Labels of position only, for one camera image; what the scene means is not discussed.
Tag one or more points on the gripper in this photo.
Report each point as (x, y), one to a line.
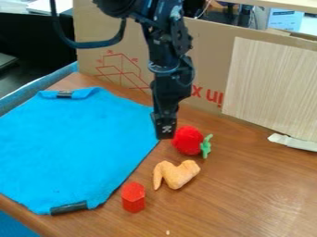
(169, 92)

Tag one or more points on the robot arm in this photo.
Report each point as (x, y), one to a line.
(165, 37)

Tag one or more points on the blue cloth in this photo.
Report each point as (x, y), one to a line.
(70, 145)

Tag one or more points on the red toy with green stem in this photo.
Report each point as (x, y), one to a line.
(187, 140)

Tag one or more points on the orange toy chicken wing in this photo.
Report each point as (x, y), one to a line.
(177, 176)

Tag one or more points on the red hexagonal block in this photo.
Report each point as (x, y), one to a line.
(133, 197)

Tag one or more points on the light wooden board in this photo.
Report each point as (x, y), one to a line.
(272, 86)

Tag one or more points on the cardboard box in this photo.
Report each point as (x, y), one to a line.
(103, 31)

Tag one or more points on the white paper strip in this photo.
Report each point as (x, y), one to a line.
(291, 142)

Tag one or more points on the white box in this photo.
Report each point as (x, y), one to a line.
(285, 18)

